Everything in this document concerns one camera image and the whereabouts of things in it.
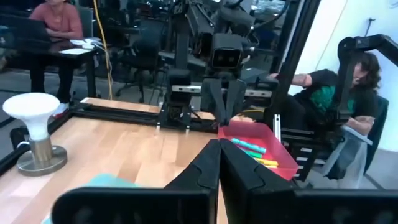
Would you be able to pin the dark operator chair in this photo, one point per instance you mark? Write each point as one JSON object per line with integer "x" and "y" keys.
{"x": 379, "y": 124}

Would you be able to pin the white paper sheet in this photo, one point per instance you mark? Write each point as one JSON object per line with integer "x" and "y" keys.
{"x": 74, "y": 51}

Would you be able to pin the grey laptop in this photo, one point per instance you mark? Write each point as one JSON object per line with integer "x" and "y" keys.
{"x": 28, "y": 29}

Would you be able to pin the black aluminium table frame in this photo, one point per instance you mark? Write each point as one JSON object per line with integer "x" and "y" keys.
{"x": 124, "y": 113}

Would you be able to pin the thick yellow highlighter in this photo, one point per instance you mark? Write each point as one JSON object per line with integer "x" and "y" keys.
{"x": 267, "y": 161}

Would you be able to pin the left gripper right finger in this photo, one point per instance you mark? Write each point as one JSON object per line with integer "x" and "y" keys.
{"x": 295, "y": 205}

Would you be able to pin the black office desk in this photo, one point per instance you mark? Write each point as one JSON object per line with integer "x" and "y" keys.
{"x": 62, "y": 56}

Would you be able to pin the green translucent bin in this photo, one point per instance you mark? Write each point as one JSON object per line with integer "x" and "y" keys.
{"x": 105, "y": 181}

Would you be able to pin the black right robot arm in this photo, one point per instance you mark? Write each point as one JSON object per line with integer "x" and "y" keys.
{"x": 199, "y": 18}

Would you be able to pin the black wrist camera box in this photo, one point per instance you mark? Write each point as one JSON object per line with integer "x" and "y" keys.
{"x": 226, "y": 51}

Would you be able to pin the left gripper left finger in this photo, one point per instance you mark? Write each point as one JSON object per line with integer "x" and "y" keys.
{"x": 155, "y": 205}

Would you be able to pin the pale green highlighter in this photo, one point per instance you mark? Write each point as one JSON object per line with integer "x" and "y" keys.
{"x": 272, "y": 166}

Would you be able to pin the teal marker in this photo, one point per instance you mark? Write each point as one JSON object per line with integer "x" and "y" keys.
{"x": 248, "y": 145}

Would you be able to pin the person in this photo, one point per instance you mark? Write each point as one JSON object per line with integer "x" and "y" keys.
{"x": 326, "y": 96}
{"x": 57, "y": 21}

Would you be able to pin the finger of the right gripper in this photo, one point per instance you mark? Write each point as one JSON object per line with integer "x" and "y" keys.
{"x": 237, "y": 96}
{"x": 214, "y": 99}

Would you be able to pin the black frame upright post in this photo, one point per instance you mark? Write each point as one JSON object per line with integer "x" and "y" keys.
{"x": 295, "y": 46}

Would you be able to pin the green marker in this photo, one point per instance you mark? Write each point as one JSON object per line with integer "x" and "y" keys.
{"x": 253, "y": 153}

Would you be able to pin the red translucent bin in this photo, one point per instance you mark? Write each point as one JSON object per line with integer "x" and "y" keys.
{"x": 248, "y": 130}

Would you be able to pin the white-topped metal stand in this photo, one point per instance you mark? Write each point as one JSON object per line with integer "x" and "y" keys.
{"x": 32, "y": 109}

